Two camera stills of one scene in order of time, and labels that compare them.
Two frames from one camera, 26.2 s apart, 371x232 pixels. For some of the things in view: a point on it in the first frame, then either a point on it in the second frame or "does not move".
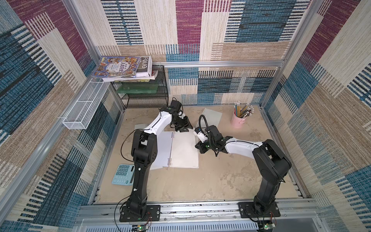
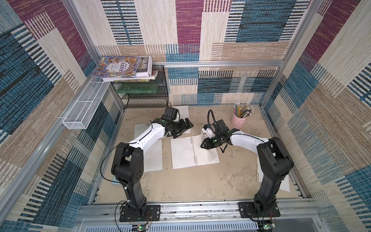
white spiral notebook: (203, 123) to (186, 152)
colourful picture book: (117, 66) does not move
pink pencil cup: (237, 122) does not move
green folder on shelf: (137, 88) does not move
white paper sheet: (176, 150) to (184, 113)
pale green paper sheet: (140, 126) does not move
